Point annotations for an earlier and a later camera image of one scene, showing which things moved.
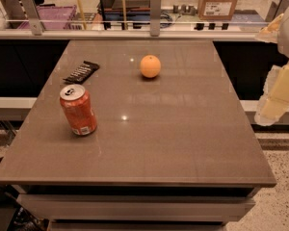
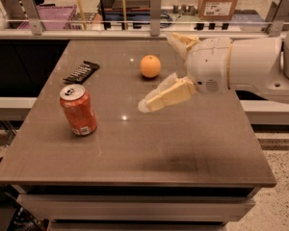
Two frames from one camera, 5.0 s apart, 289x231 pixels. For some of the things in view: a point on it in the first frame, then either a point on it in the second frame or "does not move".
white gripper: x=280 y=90 to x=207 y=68
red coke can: x=79 y=110 does not move
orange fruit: x=150 y=65 does not move
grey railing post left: x=31 y=12 does not move
